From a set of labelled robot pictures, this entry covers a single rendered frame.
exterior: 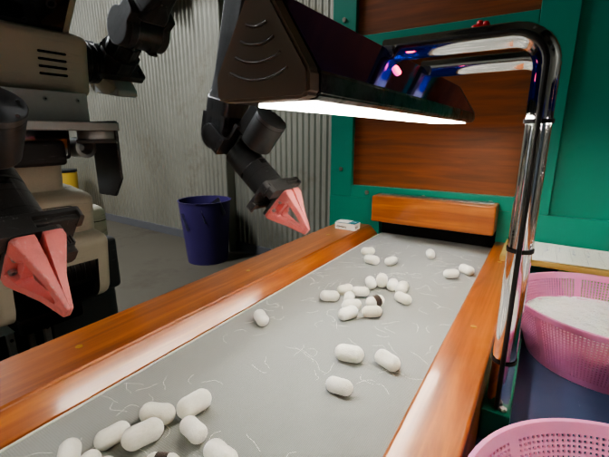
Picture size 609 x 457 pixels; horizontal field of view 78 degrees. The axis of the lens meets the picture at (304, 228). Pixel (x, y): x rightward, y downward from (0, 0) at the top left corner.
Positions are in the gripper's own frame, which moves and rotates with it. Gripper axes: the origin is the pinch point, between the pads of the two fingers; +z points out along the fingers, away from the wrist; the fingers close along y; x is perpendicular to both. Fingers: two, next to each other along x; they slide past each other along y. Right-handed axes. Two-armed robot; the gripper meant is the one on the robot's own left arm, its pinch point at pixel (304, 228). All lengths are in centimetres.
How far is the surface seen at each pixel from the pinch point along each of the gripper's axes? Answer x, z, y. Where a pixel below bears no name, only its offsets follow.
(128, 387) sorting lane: 10.8, 6.2, -33.3
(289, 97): -26.2, 2.8, -32.6
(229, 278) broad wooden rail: 14.4, -2.3, -7.4
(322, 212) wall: 96, -52, 186
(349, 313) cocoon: 0.0, 15.9, -6.0
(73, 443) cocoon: 6.2, 9.0, -41.5
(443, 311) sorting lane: -6.5, 25.3, 5.3
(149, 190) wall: 240, -214, 194
